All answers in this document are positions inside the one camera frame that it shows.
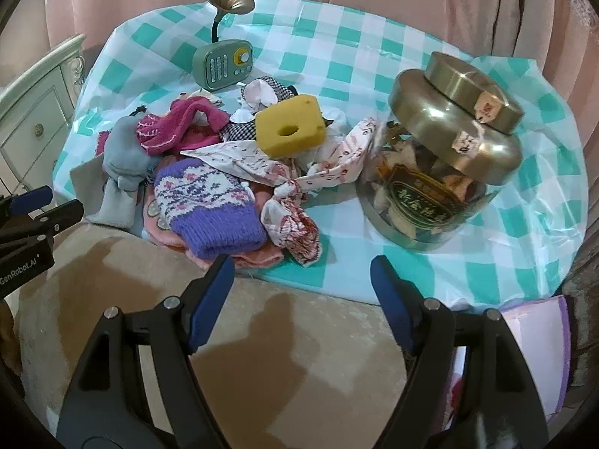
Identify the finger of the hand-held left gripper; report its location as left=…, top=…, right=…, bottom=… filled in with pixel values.
left=0, top=199, right=85, bottom=246
left=0, top=185, right=54, bottom=218

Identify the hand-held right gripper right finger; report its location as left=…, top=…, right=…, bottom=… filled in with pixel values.
left=370, top=255, right=550, bottom=449

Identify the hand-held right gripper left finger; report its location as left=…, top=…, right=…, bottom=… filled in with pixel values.
left=56, top=255, right=235, bottom=449

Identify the pink elephant fleece hat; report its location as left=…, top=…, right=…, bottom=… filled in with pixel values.
left=140, top=182, right=285, bottom=272

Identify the purple knitted mitten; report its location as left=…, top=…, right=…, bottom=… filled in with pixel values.
left=153, top=158, right=268, bottom=259

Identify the magenta sock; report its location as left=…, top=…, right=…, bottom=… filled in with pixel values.
left=136, top=96, right=231, bottom=157

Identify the purple box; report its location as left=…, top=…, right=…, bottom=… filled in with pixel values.
left=451, top=296, right=578, bottom=431

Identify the white floral cloth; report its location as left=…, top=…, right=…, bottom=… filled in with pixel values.
left=180, top=117, right=380, bottom=192

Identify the yellow sponge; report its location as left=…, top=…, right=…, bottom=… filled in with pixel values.
left=255, top=94, right=327, bottom=157

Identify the beige upholstered seat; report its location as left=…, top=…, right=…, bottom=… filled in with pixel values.
left=9, top=224, right=413, bottom=449

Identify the grey sock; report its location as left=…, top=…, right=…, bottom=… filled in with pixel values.
left=85, top=114, right=162, bottom=231

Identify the white dresser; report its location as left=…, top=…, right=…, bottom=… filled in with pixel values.
left=0, top=34, right=87, bottom=195

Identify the red patterned cloth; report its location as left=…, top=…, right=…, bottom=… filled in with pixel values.
left=261, top=182, right=323, bottom=268

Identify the houndstooth cloth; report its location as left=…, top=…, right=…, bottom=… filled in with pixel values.
left=218, top=75, right=300, bottom=143

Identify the glass jar with gold lid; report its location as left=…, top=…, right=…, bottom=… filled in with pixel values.
left=356, top=51, right=525, bottom=250

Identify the white pink cloth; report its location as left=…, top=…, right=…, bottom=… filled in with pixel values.
left=241, top=79, right=282, bottom=113

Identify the green horn speaker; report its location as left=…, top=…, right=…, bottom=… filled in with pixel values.
left=192, top=0, right=256, bottom=89

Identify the teal white checked tablecloth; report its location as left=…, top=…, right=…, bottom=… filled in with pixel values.
left=51, top=0, right=588, bottom=312

